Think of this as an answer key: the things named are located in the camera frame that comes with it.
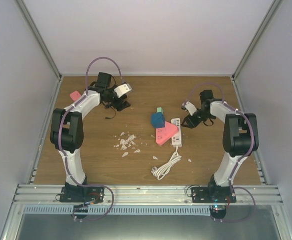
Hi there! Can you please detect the black power adapter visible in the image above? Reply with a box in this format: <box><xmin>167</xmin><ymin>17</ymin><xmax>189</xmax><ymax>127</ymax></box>
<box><xmin>114</xmin><ymin>100</ymin><xmax>131</xmax><ymax>112</ymax></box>

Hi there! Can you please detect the large pink socket block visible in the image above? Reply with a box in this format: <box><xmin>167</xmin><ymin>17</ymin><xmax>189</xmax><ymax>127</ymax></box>
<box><xmin>156</xmin><ymin>121</ymin><xmax>178</xmax><ymax>146</ymax></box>

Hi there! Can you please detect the blue cube socket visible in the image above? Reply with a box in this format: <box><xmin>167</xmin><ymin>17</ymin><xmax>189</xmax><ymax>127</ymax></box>
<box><xmin>151</xmin><ymin>112</ymin><xmax>165</xmax><ymax>129</ymax></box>

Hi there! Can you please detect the mint green plug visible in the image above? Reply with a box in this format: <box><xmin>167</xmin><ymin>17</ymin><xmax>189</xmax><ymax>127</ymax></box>
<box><xmin>156</xmin><ymin>107</ymin><xmax>164</xmax><ymax>114</ymax></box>

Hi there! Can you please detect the small pink plug adapter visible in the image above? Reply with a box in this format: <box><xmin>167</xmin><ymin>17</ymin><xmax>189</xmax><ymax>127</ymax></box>
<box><xmin>70</xmin><ymin>91</ymin><xmax>82</xmax><ymax>102</ymax></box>

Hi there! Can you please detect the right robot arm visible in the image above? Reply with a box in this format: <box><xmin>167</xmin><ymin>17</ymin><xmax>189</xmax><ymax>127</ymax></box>
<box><xmin>181</xmin><ymin>90</ymin><xmax>259</xmax><ymax>203</ymax></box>

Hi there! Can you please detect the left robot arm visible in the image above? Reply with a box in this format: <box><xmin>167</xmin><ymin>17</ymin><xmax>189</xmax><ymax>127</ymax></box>
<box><xmin>50</xmin><ymin>72</ymin><xmax>132</xmax><ymax>202</ymax></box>

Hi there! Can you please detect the white power strip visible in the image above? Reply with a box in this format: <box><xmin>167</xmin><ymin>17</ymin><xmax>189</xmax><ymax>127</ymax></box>
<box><xmin>171</xmin><ymin>118</ymin><xmax>182</xmax><ymax>148</ymax></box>

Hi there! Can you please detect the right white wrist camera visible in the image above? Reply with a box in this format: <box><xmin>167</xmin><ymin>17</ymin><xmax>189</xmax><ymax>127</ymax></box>
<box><xmin>181</xmin><ymin>101</ymin><xmax>197</xmax><ymax>116</ymax></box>

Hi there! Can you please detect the thin black adapter cable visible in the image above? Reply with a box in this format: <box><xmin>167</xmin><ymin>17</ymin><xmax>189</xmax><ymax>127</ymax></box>
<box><xmin>104</xmin><ymin>103</ymin><xmax>118</xmax><ymax>120</ymax></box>

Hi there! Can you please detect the white power strip cable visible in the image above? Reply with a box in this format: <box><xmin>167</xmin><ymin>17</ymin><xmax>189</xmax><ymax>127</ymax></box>
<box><xmin>150</xmin><ymin>146</ymin><xmax>183</xmax><ymax>181</ymax></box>

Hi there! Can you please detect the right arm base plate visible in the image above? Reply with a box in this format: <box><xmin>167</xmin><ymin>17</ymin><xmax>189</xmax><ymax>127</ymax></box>
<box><xmin>185</xmin><ymin>185</ymin><xmax>236</xmax><ymax>204</ymax></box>

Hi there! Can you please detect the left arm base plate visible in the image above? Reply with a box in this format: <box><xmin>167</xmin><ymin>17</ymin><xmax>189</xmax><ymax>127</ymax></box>
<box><xmin>55</xmin><ymin>185</ymin><xmax>104</xmax><ymax>204</ymax></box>

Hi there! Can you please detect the left aluminium frame post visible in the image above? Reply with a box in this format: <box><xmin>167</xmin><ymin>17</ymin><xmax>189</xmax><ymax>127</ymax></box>
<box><xmin>14</xmin><ymin>0</ymin><xmax>63</xmax><ymax>82</ymax></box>

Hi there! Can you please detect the aluminium frame post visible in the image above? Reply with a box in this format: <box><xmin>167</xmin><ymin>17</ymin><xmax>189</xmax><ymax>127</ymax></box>
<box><xmin>231</xmin><ymin>0</ymin><xmax>284</xmax><ymax>82</ymax></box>
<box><xmin>14</xmin><ymin>0</ymin><xmax>63</xmax><ymax>82</ymax></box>

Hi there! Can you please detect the aluminium front rail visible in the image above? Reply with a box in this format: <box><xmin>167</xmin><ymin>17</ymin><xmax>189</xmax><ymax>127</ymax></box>
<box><xmin>13</xmin><ymin>184</ymin><xmax>283</xmax><ymax>206</ymax></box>

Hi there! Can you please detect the right aluminium frame post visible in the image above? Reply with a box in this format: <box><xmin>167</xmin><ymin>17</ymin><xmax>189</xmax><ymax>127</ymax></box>
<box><xmin>231</xmin><ymin>0</ymin><xmax>284</xmax><ymax>82</ymax></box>

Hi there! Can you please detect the grey slotted cable duct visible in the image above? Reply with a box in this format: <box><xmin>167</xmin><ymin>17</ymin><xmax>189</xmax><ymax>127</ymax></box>
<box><xmin>24</xmin><ymin>204</ymin><xmax>210</xmax><ymax>216</ymax></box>

